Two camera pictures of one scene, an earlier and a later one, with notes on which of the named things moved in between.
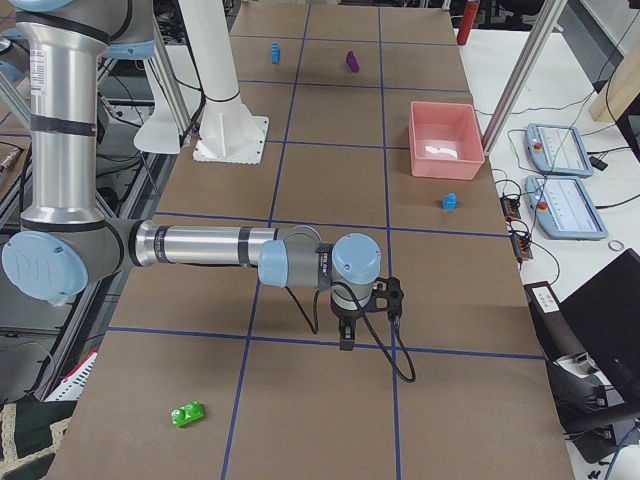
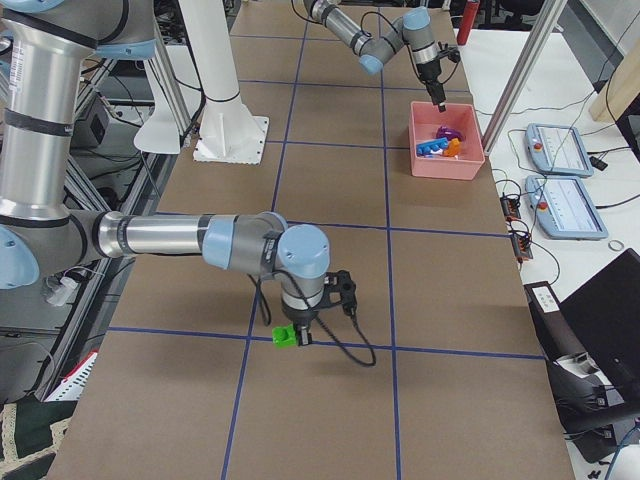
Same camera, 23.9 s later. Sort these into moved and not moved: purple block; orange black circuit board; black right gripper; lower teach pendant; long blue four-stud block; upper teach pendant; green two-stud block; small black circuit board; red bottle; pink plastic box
Moved: long blue four-stud block; black right gripper; purple block; green two-stud block
Not moved: upper teach pendant; pink plastic box; red bottle; orange black circuit board; small black circuit board; lower teach pendant
